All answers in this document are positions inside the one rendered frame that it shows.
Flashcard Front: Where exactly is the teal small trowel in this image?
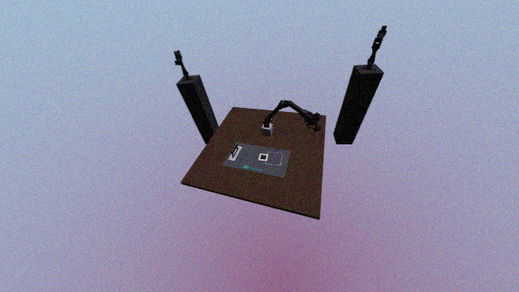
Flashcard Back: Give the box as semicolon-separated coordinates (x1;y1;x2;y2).
243;165;263;172

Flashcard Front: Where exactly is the white square tile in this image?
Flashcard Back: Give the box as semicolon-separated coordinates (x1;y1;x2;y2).
258;153;268;161

